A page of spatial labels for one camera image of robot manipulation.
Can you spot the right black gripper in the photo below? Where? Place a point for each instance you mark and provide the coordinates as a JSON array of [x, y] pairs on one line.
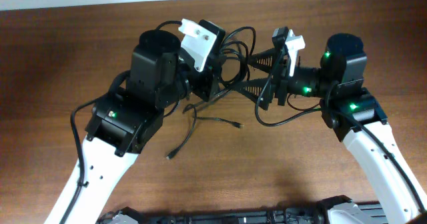
[[282, 84]]

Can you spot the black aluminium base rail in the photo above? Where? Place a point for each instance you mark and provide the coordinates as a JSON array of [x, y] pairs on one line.
[[337, 209]]

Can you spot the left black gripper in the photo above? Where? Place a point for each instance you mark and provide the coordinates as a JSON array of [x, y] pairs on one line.
[[207, 76]]

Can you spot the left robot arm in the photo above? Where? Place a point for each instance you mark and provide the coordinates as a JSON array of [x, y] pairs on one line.
[[165, 68]]

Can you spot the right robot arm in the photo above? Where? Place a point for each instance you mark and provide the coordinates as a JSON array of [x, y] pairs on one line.
[[347, 107]]

